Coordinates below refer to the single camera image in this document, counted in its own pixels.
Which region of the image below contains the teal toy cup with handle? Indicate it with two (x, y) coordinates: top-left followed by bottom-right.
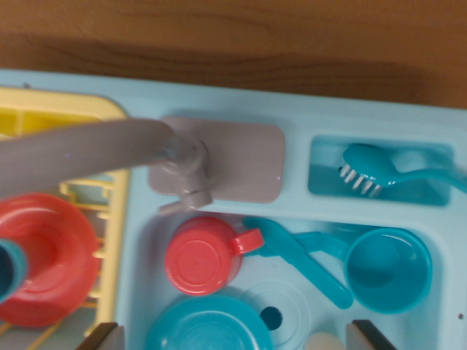
(328, 227), (433, 314)

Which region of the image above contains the teal dish brush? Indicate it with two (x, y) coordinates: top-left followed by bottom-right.
(338, 143), (467, 198)

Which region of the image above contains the yellow dish rack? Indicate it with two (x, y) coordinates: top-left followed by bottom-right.
(0, 87), (131, 350)

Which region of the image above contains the teal cup with dark inside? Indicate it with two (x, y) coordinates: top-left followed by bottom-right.
(0, 238), (29, 303)

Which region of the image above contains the red toy plate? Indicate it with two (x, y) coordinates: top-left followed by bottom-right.
(0, 192), (101, 327)

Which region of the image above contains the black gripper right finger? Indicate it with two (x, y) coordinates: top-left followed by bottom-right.
(345, 319), (393, 350)

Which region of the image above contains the grey toy faucet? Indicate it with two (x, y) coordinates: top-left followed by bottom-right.
(0, 116), (285, 216)

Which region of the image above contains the teal toy bowl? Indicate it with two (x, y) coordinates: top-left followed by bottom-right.
(144, 294), (274, 350)

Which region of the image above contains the cream detergent bottle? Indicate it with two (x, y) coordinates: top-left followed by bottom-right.
(304, 331), (346, 350)

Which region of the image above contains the teal toy fork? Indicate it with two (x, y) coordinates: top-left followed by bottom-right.
(260, 231), (347, 260)

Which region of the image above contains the light blue toy sink unit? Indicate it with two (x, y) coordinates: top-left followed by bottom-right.
(0, 69), (467, 350)

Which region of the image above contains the teal toy knife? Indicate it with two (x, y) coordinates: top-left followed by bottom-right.
(242, 217), (355, 309)

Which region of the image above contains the red toy cup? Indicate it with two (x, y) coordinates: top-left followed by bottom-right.
(163, 216), (265, 295)

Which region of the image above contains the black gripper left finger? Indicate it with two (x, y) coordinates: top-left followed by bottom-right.
(82, 322), (120, 350)

